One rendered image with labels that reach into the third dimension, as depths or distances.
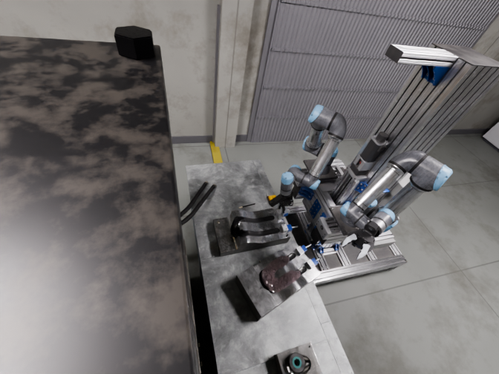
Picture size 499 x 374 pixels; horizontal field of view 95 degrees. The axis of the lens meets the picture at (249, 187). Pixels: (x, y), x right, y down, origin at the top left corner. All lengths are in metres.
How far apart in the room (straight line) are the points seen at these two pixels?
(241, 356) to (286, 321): 0.31
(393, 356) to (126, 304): 2.64
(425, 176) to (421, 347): 1.97
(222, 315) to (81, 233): 1.24
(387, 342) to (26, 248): 2.72
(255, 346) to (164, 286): 1.25
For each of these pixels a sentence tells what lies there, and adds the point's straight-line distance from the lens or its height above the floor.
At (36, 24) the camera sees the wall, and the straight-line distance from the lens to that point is 3.15.
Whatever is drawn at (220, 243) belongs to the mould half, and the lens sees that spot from 1.59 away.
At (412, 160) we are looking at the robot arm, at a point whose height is 1.65.
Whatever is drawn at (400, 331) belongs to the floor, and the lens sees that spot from 2.93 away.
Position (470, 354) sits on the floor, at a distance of 3.33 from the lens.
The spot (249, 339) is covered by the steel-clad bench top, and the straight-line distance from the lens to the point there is 1.51.
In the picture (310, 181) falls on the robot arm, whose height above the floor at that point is 1.26.
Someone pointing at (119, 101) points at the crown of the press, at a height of 2.01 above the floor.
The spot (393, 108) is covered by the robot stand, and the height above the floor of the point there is 1.69.
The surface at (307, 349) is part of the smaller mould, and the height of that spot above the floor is 0.87.
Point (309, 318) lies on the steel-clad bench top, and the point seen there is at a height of 0.80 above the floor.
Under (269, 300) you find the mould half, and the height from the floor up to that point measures 0.91.
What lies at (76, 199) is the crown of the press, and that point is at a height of 2.00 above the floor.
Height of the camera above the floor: 2.28
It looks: 49 degrees down
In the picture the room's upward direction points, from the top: 13 degrees clockwise
